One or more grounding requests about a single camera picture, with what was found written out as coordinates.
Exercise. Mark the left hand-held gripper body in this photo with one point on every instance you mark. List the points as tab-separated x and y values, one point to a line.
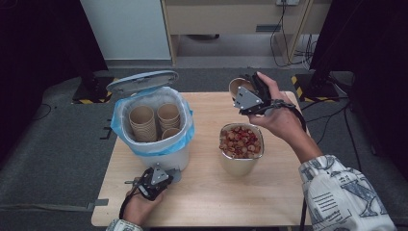
150	189

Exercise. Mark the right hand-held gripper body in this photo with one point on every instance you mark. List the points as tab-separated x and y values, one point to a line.
248	99

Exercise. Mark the small brown paper cup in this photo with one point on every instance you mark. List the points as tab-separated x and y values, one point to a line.
237	85

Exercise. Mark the white pedal trash bin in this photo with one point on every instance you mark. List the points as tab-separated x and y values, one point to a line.
166	160

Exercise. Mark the blue trash bag liner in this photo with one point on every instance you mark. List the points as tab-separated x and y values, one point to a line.
190	134

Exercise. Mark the person's left hand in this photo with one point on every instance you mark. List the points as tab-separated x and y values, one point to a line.
138	210

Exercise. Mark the person's right hand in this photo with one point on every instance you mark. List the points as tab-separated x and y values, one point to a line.
285	118

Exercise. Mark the pile of red tan scraps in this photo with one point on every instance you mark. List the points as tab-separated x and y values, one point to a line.
240	142

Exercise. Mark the grey tape strip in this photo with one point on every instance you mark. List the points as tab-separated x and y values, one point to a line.
99	203

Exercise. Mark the stack of brown paper cups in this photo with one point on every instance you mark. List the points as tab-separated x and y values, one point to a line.
142	125
169	115
170	133

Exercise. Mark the striped stand base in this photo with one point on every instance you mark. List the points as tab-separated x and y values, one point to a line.
317	89
93	93

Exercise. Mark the metal food container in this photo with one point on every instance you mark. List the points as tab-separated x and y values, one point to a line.
239	165

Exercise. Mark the wooden desk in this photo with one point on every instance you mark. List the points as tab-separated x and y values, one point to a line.
224	17

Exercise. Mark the black floor tape marks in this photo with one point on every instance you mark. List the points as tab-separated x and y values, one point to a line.
106	130

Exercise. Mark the black curtain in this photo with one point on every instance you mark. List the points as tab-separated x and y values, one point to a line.
38	48
369	48

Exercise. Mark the white cabinet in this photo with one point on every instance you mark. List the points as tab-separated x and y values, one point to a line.
128	29

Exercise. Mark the wall power outlet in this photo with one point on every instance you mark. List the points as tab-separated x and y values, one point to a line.
287	2

